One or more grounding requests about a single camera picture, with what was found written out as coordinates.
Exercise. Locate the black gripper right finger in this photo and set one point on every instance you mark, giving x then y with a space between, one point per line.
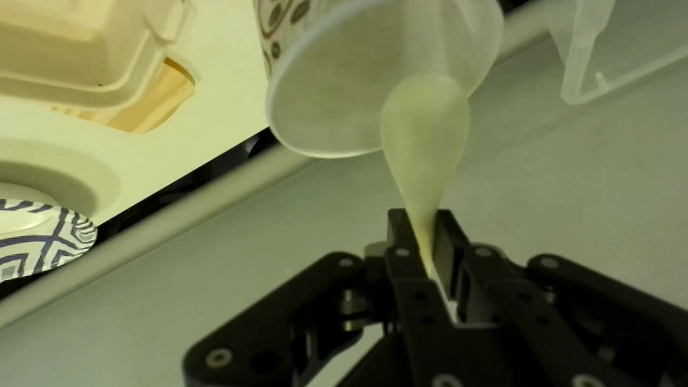
566 323

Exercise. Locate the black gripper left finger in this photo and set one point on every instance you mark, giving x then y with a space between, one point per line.
345 323

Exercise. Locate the white plastic spoon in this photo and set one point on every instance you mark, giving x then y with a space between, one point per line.
424 129

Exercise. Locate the patterned paper cup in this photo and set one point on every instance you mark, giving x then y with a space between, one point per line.
335 94

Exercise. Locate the clear plastic storage bin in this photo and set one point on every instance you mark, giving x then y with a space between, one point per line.
580 44

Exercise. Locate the blue patterned plate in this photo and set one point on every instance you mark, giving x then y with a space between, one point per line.
43 239

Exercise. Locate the beige clamshell food container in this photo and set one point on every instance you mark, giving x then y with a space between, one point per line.
78 51

